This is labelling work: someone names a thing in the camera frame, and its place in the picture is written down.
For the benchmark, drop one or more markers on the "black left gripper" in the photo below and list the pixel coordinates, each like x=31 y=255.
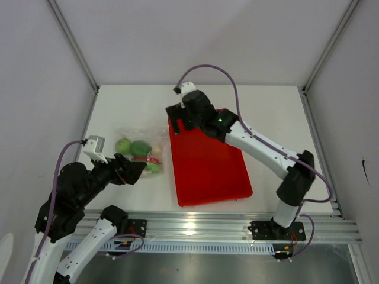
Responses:
x=129 y=173

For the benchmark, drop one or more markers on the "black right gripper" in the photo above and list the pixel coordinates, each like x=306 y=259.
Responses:
x=176 y=113

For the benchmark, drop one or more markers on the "green custard apple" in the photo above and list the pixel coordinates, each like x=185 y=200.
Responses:
x=123 y=146

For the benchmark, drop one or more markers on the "green bell pepper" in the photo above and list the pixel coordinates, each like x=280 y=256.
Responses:
x=140 y=148

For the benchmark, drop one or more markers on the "light green cucumber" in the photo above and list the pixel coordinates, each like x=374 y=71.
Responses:
x=153 y=168

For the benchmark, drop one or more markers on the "red chili pepper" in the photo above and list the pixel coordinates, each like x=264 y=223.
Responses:
x=147 y=160

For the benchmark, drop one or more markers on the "clear dotted zip bag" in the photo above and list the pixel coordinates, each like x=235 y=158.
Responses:
x=154 y=135

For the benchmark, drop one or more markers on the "white egg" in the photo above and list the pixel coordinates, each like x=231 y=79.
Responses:
x=156 y=150

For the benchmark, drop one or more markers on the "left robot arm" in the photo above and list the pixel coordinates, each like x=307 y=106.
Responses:
x=74 y=187

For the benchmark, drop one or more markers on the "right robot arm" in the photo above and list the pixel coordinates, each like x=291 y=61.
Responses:
x=294 y=169

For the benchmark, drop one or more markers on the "red plastic tray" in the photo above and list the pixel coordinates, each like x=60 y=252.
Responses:
x=206 y=170

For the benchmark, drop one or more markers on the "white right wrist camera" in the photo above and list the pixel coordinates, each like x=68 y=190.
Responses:
x=183 y=89

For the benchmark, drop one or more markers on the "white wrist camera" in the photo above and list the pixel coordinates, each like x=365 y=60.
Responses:
x=93 y=148
x=183 y=89

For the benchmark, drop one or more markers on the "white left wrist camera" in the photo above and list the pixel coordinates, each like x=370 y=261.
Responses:
x=93 y=148

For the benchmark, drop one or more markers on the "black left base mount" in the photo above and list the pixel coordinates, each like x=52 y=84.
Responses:
x=137 y=226

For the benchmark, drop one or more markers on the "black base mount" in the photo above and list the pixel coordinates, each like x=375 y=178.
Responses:
x=270 y=231
x=137 y=226

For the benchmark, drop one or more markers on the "white slotted cable duct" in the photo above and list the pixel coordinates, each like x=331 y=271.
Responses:
x=188 y=247

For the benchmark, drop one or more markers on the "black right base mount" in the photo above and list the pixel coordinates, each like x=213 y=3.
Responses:
x=270 y=231

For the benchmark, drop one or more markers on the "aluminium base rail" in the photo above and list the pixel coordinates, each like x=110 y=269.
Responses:
x=232 y=227

